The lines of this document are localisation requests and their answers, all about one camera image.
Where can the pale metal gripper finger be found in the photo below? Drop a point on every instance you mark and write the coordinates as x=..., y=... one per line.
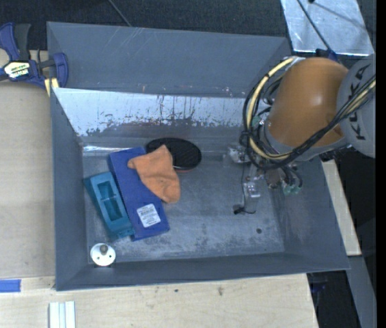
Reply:
x=237, y=154
x=251, y=193

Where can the black oval disc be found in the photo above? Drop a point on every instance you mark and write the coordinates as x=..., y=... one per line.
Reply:
x=186, y=152

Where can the grey metal bin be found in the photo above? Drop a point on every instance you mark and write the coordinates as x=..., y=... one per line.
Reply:
x=196, y=197

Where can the orange cloth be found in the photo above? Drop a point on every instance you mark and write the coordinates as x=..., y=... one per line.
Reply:
x=160, y=176

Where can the blue flat box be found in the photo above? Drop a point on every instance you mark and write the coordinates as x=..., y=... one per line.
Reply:
x=138, y=197

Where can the teal plastic tray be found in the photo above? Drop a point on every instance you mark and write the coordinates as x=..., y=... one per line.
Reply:
x=109, y=200

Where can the white round knob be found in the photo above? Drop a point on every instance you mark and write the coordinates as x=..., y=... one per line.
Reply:
x=102, y=255

